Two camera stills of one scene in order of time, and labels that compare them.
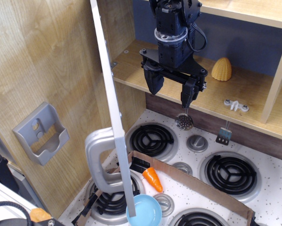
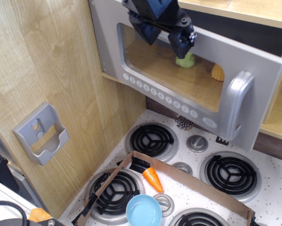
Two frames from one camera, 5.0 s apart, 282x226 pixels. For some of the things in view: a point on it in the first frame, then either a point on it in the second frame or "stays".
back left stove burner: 153,139 stays
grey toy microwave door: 95,141 to 251,78
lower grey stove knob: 166,204 stays
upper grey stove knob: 197,143 stays
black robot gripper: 174,56 to 146,15
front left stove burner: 111,208 stays
